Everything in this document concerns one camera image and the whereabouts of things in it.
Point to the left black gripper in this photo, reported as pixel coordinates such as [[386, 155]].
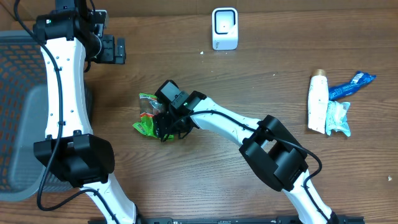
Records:
[[109, 56]]

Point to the teal tissue packet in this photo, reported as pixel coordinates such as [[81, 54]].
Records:
[[336, 118]]

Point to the green snack packet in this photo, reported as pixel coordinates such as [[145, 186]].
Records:
[[149, 107]]

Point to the white tube gold cap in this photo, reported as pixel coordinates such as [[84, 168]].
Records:
[[317, 104]]

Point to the white barcode scanner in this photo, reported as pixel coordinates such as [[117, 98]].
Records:
[[224, 28]]

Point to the grey plastic basket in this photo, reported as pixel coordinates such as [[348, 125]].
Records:
[[29, 105]]

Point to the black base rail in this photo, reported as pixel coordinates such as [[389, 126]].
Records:
[[278, 220]]

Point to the blue snack packet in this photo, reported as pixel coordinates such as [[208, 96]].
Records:
[[361, 79]]

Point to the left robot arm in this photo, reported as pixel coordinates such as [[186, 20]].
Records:
[[71, 37]]

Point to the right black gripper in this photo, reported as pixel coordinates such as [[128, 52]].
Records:
[[160, 126]]

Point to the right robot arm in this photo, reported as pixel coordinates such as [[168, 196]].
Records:
[[269, 149]]

